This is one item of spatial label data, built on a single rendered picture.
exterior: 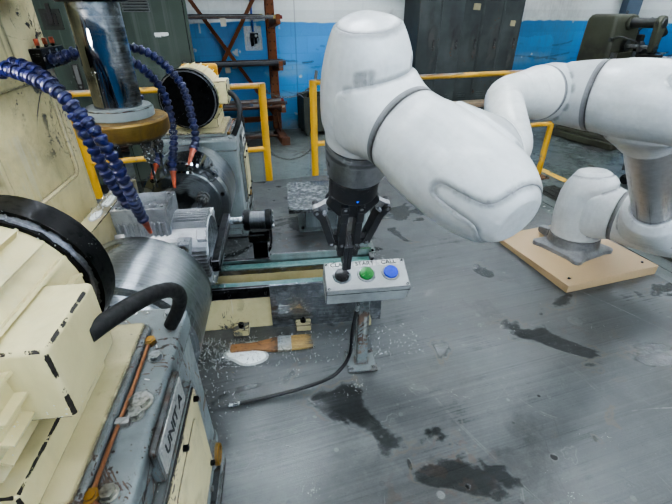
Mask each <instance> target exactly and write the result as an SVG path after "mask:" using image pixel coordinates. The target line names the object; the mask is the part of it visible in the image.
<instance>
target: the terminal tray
mask: <svg viewBox="0 0 672 504"><path fill-rule="evenodd" d="M138 195H139V198H140V199H141V202H142V204H143V206H144V210H145V211H146V214H147V215H148V217H149V220H148V222H149V224H150V227H151V229H152V232H153V233H152V234H149V233H148V231H147V230H146V229H145V227H144V226H143V225H142V224H140V223H138V221H137V218H135V216H134V214H133V213H132V211H131V210H127V209H125V208H124V207H122V206H121V205H120V204H121V202H120V201H117V202H116V204H115V205H114V206H113V207H112V208H111V210H110V211H109V212H110V215H111V219H112V222H113V225H114V227H115V230H116V233H117V234H125V235H126V236H127V237H141V236H143V237H147V236H149V238H151V237H152V236H155V237H156V238H157V237H158V236H159V235H160V237H163V236H164V235H166V237H168V236H169V235H172V226H171V222H172V221H171V220H172V217H173V215H174V213H175V210H177V209H178V203H177V198H176V193H175V191H170V192H149V193H138ZM157 203H159V204H161V205H159V204H157ZM163 204H164V205H163Z"/></svg>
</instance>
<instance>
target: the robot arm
mask: <svg viewBox="0 0 672 504"><path fill-rule="evenodd" d="M412 61H413V52H412V47H411V43H410V39H409V36H408V33H407V30H406V27H405V24H404V22H403V21H402V20H401V19H400V18H399V17H397V16H394V15H392V14H388V13H384V12H380V11H374V10H361V11H356V12H353V13H351V14H348V15H346V16H345V17H343V18H342V19H340V20H339V21H338V22H336V23H335V24H334V26H333V28H332V30H331V33H330V36H329V39H328V42H327V46H326V50H325V54H324V59H323V65H322V72H321V83H320V110H321V121H322V125H323V127H324V130H325V157H326V166H327V175H328V176H329V191H328V193H327V194H326V196H325V200H323V201H321V202H319V201H317V200H314V201H313V202H312V209H313V215H314V216H315V217H316V218H317V219H318V220H319V221H320V223H321V226H322V229H323V232H324V234H325V237H326V240H327V243H328V245H329V246H331V247H332V246H334V245H336V251H337V255H338V256H341V262H342V269H343V270H351V262H352V255H357V253H358V250H359V249H360V244H361V243H364V244H368V243H369V242H370V241H371V239H372V237H373V235H374V233H375V231H376V230H377V228H378V226H379V224H380V222H381V220H382V219H383V217H384V216H385V215H386V214H387V213H388V212H389V211H390V210H391V205H390V201H389V197H388V196H383V197H380V196H378V188H379V182H380V181H381V180H382V179H383V177H384V176H385V177H386V178H387V180H388V181H389V182H390V184H391V185H392V186H393V187H394V188H395V189H396V190H397V191H398V192H399V193H400V194H401V195H402V196H404V197H405V198H406V199H407V200H408V201H409V202H410V203H411V204H413V205H414V206H415V207H416V208H417V209H418V210H420V211H421V212H422V213H423V214H425V215H426V216H427V217H428V218H430V219H431V220H432V221H434V222H435V223H436V224H438V225H439V226H441V227H443V228H444V229H446V230H448V231H450V232H451V233H453V234H455V235H457V236H460V237H462V238H464V239H467V240H470V241H474V242H478V243H489V242H499V241H503V240H505V239H508V238H510V237H512V236H513V235H515V234H517V233H518V232H519V231H520V230H522V229H523V228H524V227H525V226H526V225H527V224H528V223H529V222H530V221H531V220H532V219H533V218H534V216H535V215H536V213H537V211H538V209H539V207H540V205H541V197H542V193H543V185H542V181H541V178H540V175H539V173H538V171H537V168H536V167H535V165H534V163H533V161H532V160H531V158H530V155H531V152H532V149H533V134H532V129H531V125H530V121H529V120H537V121H551V122H552V123H553V124H557V125H562V126H566V127H570V128H574V129H578V130H583V131H588V132H593V133H597V134H600V135H603V136H604V138H605V139H606V140H607V141H609V142H610V143H611V144H613V145H614V146H615V147H616V148H617V149H618V150H619V151H620V152H621V153H623V158H624V165H625V172H626V179H627V186H628V191H627V190H625V189H624V188H622V187H620V180H619V179H618V177H617V176H616V175H615V174H614V173H612V172H611V171H609V170H607V169H604V168H595V167H588V168H581V169H579V170H577V171H576V172H575V173H574V174H573V175H572V176H571V177H570V178H569V179H568V180H567V181H566V182H565V184H564V185H563V187H562V189H561V190H560V193H559V195H558V198H557V201H556V204H555V207H554V211H553V216H552V222H551V226H547V225H540V227H539V228H538V231H539V232H540V233H542V234H543V235H544V236H543V237H539V238H534V239H533V242H532V243H533V244H534V245H536V246H539V247H542V248H544V249H546V250H548V251H550V252H552V253H554V254H556V255H558V256H560V257H562V258H564V259H566V260H568V261H569V262H570V263H572V264H573V265H578V266H579V265H582V264H583V263H584V262H586V261H589V260H592V259H594V258H597V257H600V256H602V255H606V254H612V251H613V249H612V248H611V247H609V246H606V245H604V244H601V239H608V240H611V241H614V242H617V243H619V244H621V245H624V246H627V247H630V248H633V249H636V250H639V251H643V252H646V253H650V254H654V255H658V256H662V257H669V258H672V59H667V58H647V57H633V58H624V59H594V60H583V61H572V62H569V63H560V62H552V63H547V64H543V65H536V66H533V67H531V68H528V69H526V70H523V71H520V72H517V73H513V74H509V75H506V76H504V77H502V78H500V79H498V80H497V81H495V82H494V83H493V84H492V85H491V86H490V88H489V89H488V91H487V93H486V95H485V99H484V110H483V109H480V108H477V107H475V106H472V105H470V104H467V103H465V102H462V101H457V102H453V101H450V100H448V99H445V98H443V97H441V96H439V95H438V94H436V93H434V92H433V91H432V90H430V89H429V88H428V87H427V86H426V85H425V83H424V82H423V80H422V79H421V77H420V76H419V74H418V72H417V70H416V69H414V68H413V67H412ZM328 207H329V208H330V209H331V210H332V211H333V212H334V213H336V214H337V215H338V225H337V233H336V235H334V233H333V230H332V227H331V224H330V221H329V218H328V215H327V212H328V209H327V208H328ZM372 208H373V209H372ZM371 209H372V211H371V213H370V215H369V217H368V219H367V221H366V223H365V225H364V227H363V229H362V224H363V222H364V215H365V214H366V213H367V212H368V211H369V210H371ZM349 217H353V221H352V231H351V235H346V231H347V224H348V218H349Z"/></svg>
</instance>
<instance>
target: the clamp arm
mask: <svg viewBox="0 0 672 504"><path fill-rule="evenodd" d="M230 218H233V217H230V214H223V216H222V220H221V224H220V227H218V228H217V230H218V236H217V239H216V243H215V247H214V251H213V255H212V257H210V259H209V261H210V266H211V267H212V270H213V272H217V271H221V269H222V264H223V259H224V255H225V250H226V245H227V240H228V235H229V230H230V226H231V224H232V225H234V224H233V222H230V221H233V219H230Z"/></svg>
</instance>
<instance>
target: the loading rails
mask: <svg viewBox="0 0 672 504"><path fill-rule="evenodd" d="M368 260H374V255H373V253H372V251H371V247H364V248H360V249H359V250H358V253H357V255H352V262H353V261H368ZM338 262H341V256H338V255H337V251H336V249H333V250H317V251H302V252H286V253H270V257H262V258H247V259H231V260H223V264H222V269H221V271H220V272H219V277H218V280H217V283H216V285H215V286H214V285H211V287H212V301H211V306H210V311H209V315H208V320H207V324H206V329H205V331H211V330H223V329H233V334H234V337H238V336H249V335H250V327H259V326H271V325H273V328H274V327H286V326H296V331H308V330H311V324H322V323H334V322H346V321H352V320H353V315H354V311H355V307H356V302H351V303H338V304H326V302H325V293H324V284H323V264H325V263H338ZM226 263H227V264H228V265H229V266H230V267H229V266H228V265H227V264H226ZM226 265H227V266H226ZM223 266H224V267H223ZM226 267H227V268H226ZM223 268H224V269H223ZM225 269H226V271H225ZM223 281H224V282H223ZM221 283H223V284H222V285H220V284H221ZM224 283H225V286H226V287H225V288H224ZM218 284H219V286H220V287H219V288H218V287H217V286H218ZM380 314H381V300H376V301H370V314H369V325H371V319H380Z"/></svg>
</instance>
